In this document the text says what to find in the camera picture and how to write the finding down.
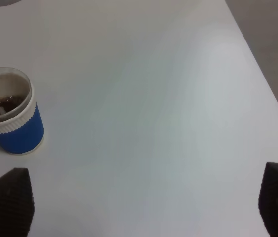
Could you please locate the blue white sleeved cup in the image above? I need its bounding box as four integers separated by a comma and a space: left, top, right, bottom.
0, 67, 44, 154

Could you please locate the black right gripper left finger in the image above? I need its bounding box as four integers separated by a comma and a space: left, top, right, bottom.
0, 168, 35, 237

